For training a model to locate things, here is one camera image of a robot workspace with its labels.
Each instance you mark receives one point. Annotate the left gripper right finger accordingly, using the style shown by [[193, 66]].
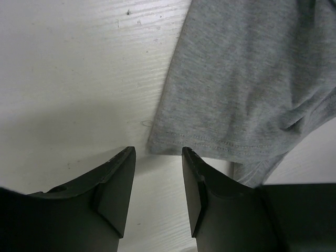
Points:
[[228, 216]]

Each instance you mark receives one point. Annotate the grey tank top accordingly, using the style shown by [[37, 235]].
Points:
[[248, 81]]

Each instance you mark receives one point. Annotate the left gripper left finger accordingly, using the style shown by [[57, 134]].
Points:
[[88, 213]]

